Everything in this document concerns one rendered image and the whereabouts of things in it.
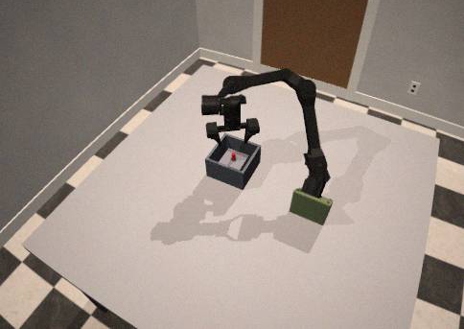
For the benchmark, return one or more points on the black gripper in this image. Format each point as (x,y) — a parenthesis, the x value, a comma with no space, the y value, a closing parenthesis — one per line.
(251,127)

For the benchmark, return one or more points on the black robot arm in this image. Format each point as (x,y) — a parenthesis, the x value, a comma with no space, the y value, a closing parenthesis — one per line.
(306,94)

